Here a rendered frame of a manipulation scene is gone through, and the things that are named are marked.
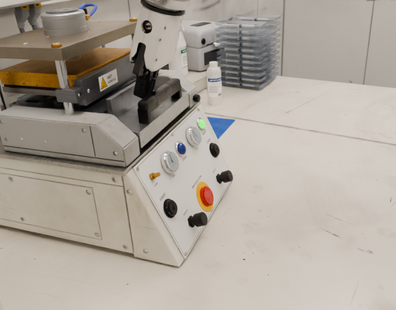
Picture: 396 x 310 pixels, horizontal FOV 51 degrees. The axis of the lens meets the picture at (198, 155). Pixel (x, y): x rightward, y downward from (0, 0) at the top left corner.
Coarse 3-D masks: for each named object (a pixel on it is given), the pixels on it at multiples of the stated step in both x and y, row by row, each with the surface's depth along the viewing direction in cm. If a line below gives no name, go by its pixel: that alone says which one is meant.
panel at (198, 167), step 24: (192, 120) 88; (168, 144) 78; (216, 144) 94; (144, 168) 70; (192, 168) 83; (216, 168) 91; (168, 192) 74; (192, 192) 80; (216, 192) 88; (168, 216) 71; (192, 216) 78; (192, 240) 76
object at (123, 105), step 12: (132, 84) 80; (120, 96) 75; (132, 96) 79; (108, 108) 73; (120, 108) 75; (132, 108) 79; (156, 108) 79; (168, 108) 79; (180, 108) 84; (120, 120) 74; (132, 120) 74; (156, 120) 74; (168, 120) 79; (144, 132) 70; (156, 132) 75; (144, 144) 71
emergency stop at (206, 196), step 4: (204, 188) 83; (208, 188) 84; (200, 192) 82; (204, 192) 82; (208, 192) 83; (200, 196) 82; (204, 196) 82; (208, 196) 83; (212, 196) 84; (204, 200) 82; (208, 200) 82; (212, 200) 84; (204, 204) 82; (208, 204) 82
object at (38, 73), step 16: (96, 48) 88; (112, 48) 87; (128, 48) 86; (32, 64) 78; (48, 64) 77; (80, 64) 76; (96, 64) 75; (16, 80) 74; (32, 80) 73; (48, 80) 72
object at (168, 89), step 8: (176, 80) 81; (160, 88) 77; (168, 88) 78; (176, 88) 81; (152, 96) 73; (160, 96) 75; (168, 96) 78; (176, 96) 83; (144, 104) 70; (152, 104) 72; (160, 104) 75; (144, 112) 71; (144, 120) 72
